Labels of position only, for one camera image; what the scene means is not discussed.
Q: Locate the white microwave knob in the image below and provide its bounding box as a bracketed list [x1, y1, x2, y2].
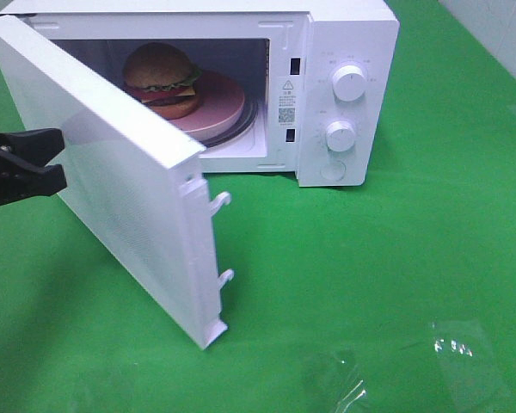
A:
[326, 120, 357, 152]
[331, 63, 367, 102]

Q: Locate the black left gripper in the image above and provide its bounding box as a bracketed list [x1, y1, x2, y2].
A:
[0, 128, 67, 206]

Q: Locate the white microwave oven body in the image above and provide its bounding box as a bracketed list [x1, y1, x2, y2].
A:
[0, 1, 399, 187]

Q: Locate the clear tape patch right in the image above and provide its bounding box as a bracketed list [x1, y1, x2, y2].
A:
[431, 320, 511, 412]

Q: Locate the burger with lettuce and tomato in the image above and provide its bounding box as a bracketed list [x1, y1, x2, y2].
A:
[122, 42, 202, 120]

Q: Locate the round white door release button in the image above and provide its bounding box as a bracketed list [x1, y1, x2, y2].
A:
[320, 160, 346, 182]

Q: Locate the upper white microwave knob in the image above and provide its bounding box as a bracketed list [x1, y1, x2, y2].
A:
[331, 63, 367, 102]

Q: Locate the lower white microwave knob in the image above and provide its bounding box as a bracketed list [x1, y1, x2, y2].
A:
[326, 120, 357, 152]

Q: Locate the glass microwave turntable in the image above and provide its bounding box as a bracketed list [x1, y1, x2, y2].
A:
[200, 101, 259, 148]

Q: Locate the white microwave door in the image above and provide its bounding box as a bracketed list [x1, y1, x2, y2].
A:
[0, 15, 234, 348]

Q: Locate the pink round plate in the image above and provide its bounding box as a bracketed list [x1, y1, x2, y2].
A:
[170, 71, 246, 142]

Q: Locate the clear tape patch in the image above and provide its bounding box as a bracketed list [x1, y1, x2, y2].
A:
[431, 320, 511, 412]
[303, 348, 370, 412]

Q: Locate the clear tape patch centre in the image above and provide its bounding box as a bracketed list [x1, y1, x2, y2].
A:
[303, 348, 370, 412]

